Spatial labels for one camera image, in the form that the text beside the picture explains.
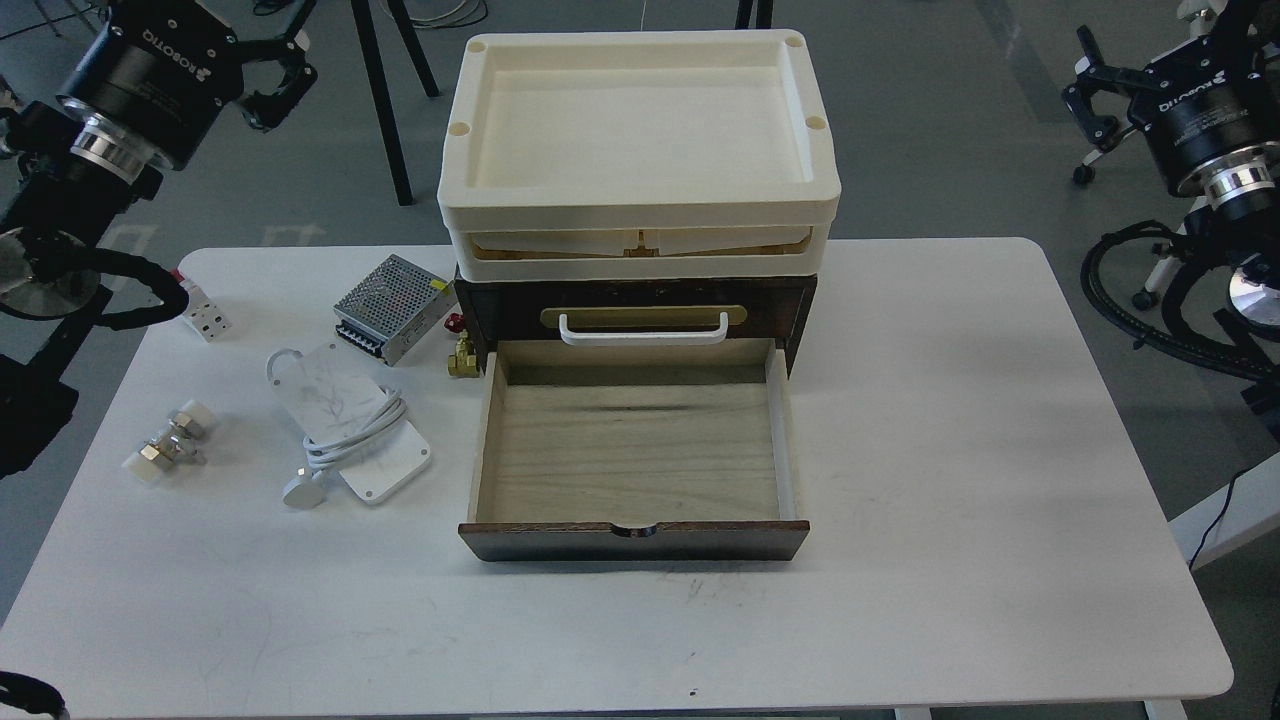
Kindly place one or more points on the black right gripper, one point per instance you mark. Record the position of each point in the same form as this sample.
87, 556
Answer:
1203, 105

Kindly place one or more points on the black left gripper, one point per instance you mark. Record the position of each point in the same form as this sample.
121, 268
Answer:
164, 69

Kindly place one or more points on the white charger with cable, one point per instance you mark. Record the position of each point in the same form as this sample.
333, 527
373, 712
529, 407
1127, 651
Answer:
355, 429

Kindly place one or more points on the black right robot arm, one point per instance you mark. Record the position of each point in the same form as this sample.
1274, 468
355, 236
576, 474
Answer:
1211, 301

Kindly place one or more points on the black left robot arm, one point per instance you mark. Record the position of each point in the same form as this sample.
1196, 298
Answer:
77, 175

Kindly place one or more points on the dark wooden cabinet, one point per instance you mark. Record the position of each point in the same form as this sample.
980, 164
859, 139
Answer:
756, 307

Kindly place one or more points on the metal mesh power supply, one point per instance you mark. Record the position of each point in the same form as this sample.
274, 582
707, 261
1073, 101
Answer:
392, 308

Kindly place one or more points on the cream plastic stacked tray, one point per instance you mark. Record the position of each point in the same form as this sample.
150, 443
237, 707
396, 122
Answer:
630, 156

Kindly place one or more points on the metal fitting white caps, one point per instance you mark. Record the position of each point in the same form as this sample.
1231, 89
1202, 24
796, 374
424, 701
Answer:
176, 442

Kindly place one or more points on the open wooden drawer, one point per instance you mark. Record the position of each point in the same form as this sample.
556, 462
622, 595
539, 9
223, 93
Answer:
662, 453

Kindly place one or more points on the brass valve red handle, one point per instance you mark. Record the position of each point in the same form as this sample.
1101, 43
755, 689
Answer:
463, 362

